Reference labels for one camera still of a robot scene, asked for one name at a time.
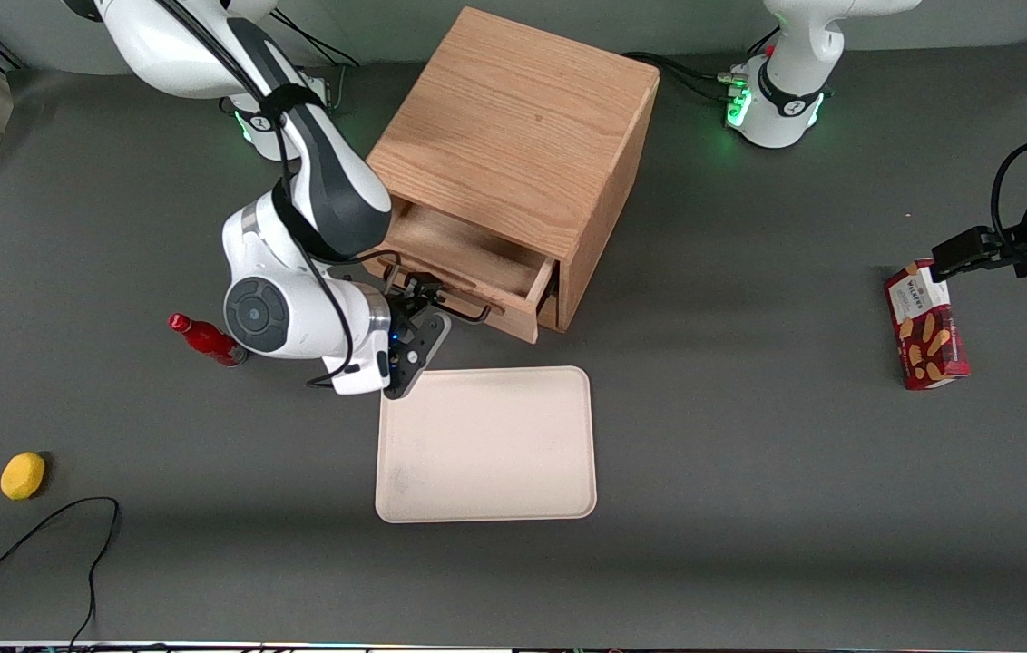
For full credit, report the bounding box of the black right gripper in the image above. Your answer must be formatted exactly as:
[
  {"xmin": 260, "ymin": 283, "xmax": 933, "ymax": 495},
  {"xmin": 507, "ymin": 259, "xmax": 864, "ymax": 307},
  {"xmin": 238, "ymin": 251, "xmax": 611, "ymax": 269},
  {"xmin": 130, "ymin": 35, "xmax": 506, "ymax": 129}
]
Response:
[{"xmin": 385, "ymin": 272, "xmax": 453, "ymax": 344}]

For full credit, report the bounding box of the oak wooden drawer cabinet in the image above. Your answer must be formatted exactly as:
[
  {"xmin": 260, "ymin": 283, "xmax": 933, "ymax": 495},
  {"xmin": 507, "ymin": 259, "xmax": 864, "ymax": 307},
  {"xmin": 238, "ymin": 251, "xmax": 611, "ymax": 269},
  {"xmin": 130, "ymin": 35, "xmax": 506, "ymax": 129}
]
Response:
[{"xmin": 357, "ymin": 6, "xmax": 662, "ymax": 335}]

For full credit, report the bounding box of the red shortbread cookie box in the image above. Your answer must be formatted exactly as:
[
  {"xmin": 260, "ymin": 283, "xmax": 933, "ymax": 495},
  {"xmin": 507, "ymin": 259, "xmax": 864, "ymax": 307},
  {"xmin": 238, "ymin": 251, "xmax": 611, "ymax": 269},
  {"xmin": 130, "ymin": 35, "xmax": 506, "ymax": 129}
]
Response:
[{"xmin": 883, "ymin": 258, "xmax": 973, "ymax": 392}]

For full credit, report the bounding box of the beige rectangular tray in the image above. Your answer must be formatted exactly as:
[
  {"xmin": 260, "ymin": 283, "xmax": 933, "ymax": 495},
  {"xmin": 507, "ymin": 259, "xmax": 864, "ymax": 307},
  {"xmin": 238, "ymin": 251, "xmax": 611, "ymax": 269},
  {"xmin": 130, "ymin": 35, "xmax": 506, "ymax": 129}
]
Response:
[{"xmin": 374, "ymin": 365, "xmax": 599, "ymax": 525}]

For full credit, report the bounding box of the small red bottle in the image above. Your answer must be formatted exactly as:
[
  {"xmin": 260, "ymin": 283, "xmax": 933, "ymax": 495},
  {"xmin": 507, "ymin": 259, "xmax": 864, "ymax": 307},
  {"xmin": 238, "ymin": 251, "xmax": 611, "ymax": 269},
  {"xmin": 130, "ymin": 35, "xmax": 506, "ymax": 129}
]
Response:
[{"xmin": 168, "ymin": 312, "xmax": 249, "ymax": 368}]

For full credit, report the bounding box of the yellow lemon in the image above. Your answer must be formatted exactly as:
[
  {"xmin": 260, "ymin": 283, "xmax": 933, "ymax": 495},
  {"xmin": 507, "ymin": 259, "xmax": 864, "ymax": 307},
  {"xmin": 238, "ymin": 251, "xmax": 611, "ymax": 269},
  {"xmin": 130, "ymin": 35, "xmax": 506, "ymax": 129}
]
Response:
[{"xmin": 0, "ymin": 451, "xmax": 48, "ymax": 502}]

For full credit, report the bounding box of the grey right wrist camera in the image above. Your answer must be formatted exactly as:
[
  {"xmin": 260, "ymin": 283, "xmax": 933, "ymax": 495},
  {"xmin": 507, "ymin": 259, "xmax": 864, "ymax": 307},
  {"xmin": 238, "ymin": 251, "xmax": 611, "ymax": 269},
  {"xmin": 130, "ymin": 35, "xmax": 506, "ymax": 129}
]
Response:
[{"xmin": 383, "ymin": 313, "xmax": 454, "ymax": 401}]

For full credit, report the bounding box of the black cable strapped along arm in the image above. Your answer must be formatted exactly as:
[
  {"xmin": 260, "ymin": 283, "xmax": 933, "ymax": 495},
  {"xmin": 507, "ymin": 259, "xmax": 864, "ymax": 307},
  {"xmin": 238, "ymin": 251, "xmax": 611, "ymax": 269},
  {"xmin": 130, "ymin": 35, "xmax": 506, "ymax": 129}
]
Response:
[{"xmin": 155, "ymin": 0, "xmax": 407, "ymax": 393}]

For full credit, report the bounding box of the black right arm base cable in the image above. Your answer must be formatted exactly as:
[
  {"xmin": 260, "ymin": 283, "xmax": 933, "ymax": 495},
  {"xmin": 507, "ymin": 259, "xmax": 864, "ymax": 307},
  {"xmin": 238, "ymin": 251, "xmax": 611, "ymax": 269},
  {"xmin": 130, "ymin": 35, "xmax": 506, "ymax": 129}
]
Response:
[{"xmin": 273, "ymin": 9, "xmax": 362, "ymax": 72}]

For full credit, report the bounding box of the black arm base cable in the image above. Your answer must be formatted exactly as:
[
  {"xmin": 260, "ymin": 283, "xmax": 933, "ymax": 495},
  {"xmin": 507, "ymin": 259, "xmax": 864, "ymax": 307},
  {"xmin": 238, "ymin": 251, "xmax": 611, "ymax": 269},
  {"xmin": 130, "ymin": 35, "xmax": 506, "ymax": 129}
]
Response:
[
  {"xmin": 621, "ymin": 51, "xmax": 738, "ymax": 103},
  {"xmin": 273, "ymin": 9, "xmax": 362, "ymax": 72}
]

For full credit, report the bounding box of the black left arm base cable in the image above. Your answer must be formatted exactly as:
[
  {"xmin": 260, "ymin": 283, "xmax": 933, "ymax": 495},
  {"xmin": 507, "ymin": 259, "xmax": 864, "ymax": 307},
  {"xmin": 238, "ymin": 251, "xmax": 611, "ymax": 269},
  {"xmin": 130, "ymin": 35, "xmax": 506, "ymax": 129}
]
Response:
[{"xmin": 621, "ymin": 51, "xmax": 738, "ymax": 103}]

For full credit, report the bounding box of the thin black table cable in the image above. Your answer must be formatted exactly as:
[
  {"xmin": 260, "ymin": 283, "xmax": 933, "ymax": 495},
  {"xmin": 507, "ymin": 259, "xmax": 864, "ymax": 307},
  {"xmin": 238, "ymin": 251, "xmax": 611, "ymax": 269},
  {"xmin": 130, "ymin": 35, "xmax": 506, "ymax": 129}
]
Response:
[{"xmin": 0, "ymin": 496, "xmax": 122, "ymax": 650}]

